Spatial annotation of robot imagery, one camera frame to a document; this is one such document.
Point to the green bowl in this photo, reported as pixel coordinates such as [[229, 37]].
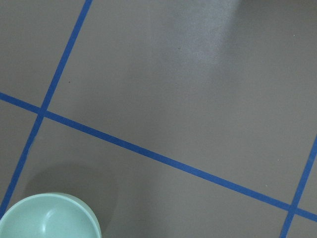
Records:
[[50, 215]]

